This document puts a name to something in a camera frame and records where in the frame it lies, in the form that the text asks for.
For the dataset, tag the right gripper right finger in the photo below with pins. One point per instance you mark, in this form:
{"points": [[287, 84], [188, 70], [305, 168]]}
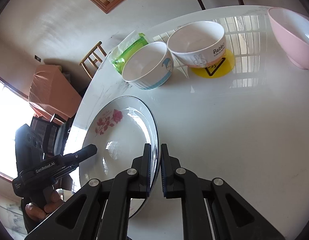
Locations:
{"points": [[211, 209]]}

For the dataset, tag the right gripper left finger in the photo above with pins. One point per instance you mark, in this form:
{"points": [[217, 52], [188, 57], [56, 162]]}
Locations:
{"points": [[100, 209]]}

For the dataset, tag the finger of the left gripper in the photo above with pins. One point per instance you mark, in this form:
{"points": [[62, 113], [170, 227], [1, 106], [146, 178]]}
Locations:
{"points": [[74, 159]]}

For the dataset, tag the white plate with pink rose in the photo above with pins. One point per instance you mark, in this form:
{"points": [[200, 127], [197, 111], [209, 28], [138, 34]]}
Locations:
{"points": [[119, 131]]}

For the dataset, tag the white bowl blue band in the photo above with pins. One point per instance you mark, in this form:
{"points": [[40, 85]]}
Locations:
{"points": [[150, 67]]}

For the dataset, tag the white rabbit bowl pink band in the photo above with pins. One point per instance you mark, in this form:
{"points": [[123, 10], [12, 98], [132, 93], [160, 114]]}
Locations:
{"points": [[198, 44]]}

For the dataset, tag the large pink bowl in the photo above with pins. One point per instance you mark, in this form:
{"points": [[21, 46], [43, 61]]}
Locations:
{"points": [[291, 31]]}

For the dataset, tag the black mesh chair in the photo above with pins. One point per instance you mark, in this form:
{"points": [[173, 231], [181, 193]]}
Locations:
{"points": [[54, 133]]}

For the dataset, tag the pink covered cabinet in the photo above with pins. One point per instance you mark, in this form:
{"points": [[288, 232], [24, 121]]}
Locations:
{"points": [[51, 93]]}

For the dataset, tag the light wooden chair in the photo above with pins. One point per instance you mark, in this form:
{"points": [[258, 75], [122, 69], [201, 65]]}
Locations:
{"points": [[93, 60]]}

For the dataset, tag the green tissue pack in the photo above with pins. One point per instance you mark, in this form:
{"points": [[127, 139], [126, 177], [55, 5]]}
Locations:
{"points": [[125, 49]]}

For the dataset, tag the yellow round warning sticker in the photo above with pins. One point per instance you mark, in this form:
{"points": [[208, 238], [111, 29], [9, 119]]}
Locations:
{"points": [[219, 69]]}

